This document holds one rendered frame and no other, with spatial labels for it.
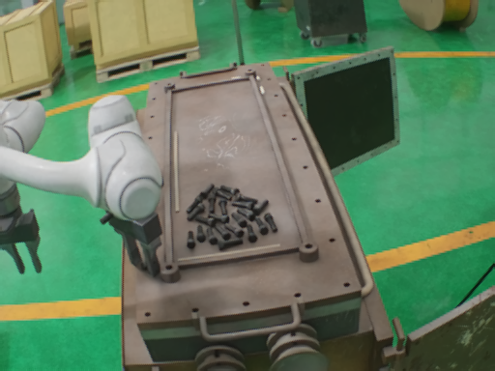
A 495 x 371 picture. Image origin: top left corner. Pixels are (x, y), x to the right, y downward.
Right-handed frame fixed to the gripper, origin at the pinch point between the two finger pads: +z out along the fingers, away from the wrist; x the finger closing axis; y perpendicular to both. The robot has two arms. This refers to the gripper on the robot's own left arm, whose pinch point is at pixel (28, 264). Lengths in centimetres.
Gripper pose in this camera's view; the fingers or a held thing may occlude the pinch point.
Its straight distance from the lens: 139.7
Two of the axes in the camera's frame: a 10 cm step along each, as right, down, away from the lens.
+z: 1.1, 8.3, 5.4
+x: -9.9, 1.4, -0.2
